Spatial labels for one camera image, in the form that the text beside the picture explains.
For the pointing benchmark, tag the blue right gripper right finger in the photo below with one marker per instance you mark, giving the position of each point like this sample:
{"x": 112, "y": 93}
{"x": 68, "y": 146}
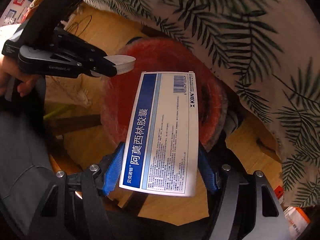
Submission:
{"x": 207, "y": 174}

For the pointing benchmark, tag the person's left hand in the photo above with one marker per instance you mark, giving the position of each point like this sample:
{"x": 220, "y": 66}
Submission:
{"x": 9, "y": 68}

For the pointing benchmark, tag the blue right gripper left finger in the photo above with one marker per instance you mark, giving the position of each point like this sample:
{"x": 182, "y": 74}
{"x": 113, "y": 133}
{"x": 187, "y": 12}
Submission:
{"x": 112, "y": 169}

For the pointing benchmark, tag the person's black trousers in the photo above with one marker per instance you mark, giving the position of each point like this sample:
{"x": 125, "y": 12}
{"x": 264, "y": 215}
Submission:
{"x": 29, "y": 187}

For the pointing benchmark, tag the fern print duvet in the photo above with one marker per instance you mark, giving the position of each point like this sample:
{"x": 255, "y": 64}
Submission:
{"x": 267, "y": 51}

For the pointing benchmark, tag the blue white medicine box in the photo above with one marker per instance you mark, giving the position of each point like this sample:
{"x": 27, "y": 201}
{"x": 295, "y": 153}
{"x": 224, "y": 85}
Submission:
{"x": 161, "y": 148}

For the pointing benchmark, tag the orange white paper bag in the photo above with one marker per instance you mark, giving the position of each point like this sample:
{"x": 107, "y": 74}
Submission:
{"x": 295, "y": 216}

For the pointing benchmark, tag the white round lid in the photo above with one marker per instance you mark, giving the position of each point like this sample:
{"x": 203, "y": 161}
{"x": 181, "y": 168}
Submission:
{"x": 121, "y": 63}

